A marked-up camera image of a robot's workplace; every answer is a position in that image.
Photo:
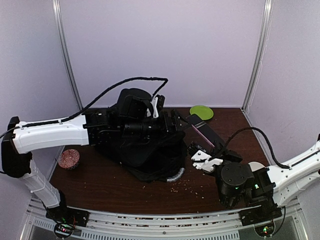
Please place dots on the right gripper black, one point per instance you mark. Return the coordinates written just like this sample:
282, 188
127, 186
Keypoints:
227, 155

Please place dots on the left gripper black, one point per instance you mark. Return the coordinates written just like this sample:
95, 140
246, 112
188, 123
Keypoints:
174, 120

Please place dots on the pink smartphone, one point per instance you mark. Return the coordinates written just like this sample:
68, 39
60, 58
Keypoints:
205, 131

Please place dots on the black student backpack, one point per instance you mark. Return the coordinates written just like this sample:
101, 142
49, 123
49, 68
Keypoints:
159, 159

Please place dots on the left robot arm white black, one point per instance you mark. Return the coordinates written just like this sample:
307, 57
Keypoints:
135, 132

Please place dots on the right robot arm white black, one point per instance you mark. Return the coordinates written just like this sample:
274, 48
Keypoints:
268, 186

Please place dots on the green plate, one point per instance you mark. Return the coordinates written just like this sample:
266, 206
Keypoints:
204, 112

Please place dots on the white bowl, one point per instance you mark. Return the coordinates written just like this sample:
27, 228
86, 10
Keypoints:
256, 167

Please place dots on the red patterned small bowl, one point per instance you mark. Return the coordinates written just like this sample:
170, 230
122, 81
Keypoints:
69, 159

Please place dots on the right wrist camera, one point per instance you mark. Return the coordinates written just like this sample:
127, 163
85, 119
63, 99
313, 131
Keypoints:
201, 160

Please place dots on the front aluminium rail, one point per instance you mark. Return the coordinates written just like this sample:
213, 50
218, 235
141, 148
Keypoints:
220, 225

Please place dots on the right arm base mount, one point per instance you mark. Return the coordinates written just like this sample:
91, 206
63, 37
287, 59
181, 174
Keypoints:
262, 218

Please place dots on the right aluminium frame post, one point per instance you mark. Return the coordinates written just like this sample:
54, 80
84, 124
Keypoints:
264, 30

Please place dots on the aluminium frame post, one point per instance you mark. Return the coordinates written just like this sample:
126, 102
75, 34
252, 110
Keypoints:
65, 53
264, 30

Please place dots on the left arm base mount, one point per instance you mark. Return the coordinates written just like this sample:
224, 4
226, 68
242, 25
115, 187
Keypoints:
66, 218

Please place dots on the left aluminium frame post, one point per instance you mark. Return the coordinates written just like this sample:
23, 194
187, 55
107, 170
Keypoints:
65, 53

